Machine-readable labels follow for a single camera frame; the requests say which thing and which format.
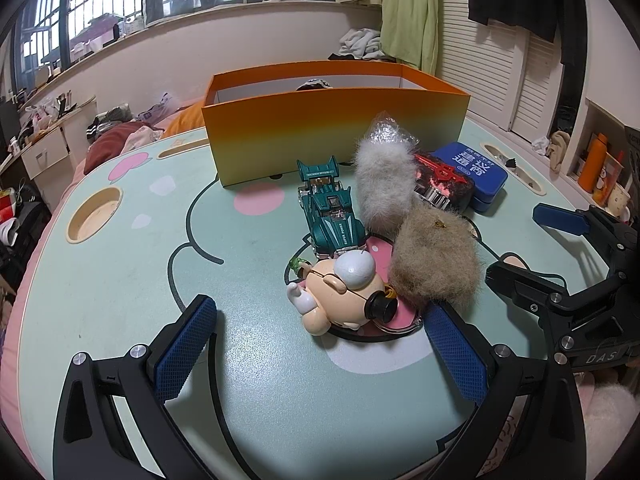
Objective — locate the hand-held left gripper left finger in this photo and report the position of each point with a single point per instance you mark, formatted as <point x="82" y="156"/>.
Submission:
<point x="185" y="345"/>

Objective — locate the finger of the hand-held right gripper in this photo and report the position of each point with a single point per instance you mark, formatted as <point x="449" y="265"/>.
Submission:
<point x="520" y="287"/>
<point x="557" y="217"/>

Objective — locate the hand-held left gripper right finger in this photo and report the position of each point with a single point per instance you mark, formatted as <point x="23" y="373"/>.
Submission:
<point x="455" y="352"/>

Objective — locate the blue tin box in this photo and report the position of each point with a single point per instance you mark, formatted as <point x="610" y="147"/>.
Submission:
<point x="467" y="165"/>

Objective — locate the green toy car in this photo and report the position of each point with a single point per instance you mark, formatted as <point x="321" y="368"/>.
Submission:
<point x="330" y="210"/>

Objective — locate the orange cardboard box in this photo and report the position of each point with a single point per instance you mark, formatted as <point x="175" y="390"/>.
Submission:
<point x="325" y="130"/>

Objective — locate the cartoon printed desktop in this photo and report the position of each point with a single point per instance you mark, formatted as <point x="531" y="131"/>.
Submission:
<point x="150" y="270"/>

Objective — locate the orange bottle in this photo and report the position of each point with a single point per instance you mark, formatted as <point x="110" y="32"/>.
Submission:
<point x="593" y="162"/>

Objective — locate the white fluffy plush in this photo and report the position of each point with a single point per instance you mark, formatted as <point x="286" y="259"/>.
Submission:
<point x="607" y="410"/>

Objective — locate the brown fur pompom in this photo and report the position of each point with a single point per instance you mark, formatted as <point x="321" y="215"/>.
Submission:
<point x="435" y="260"/>

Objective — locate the dark red toy packet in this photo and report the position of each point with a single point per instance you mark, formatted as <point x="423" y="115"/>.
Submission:
<point x="445" y="185"/>

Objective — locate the white louvered closet doors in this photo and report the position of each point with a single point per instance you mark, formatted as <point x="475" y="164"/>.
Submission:
<point x="500" y="60"/>

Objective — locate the grey fur pompom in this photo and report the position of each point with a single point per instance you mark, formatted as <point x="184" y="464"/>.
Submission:
<point x="382" y="190"/>

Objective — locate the clear plastic bag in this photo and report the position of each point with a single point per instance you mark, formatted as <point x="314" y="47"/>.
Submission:
<point x="387" y="130"/>

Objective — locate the dark red cloth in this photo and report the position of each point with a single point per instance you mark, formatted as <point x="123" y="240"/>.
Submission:
<point x="110" y="147"/>

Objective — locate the orange pillow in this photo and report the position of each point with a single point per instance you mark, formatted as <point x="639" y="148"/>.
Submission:
<point x="187" y="120"/>

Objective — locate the black white striped cloth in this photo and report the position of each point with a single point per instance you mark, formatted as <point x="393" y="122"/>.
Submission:
<point x="96" y="129"/>

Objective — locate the white drawer cabinet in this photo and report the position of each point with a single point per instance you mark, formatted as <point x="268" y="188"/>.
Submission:
<point x="50" y="152"/>

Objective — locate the green hanging garment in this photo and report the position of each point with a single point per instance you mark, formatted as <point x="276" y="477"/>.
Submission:
<point x="410" y="10"/>

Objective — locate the pile of white clothes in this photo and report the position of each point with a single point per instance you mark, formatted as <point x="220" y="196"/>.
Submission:
<point x="360" y="42"/>

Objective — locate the barred window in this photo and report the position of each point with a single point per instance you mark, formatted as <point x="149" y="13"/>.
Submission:
<point x="125" y="0"/>

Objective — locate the white wall shelf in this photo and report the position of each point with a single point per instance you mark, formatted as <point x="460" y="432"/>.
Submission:
<point x="590" y="120"/>

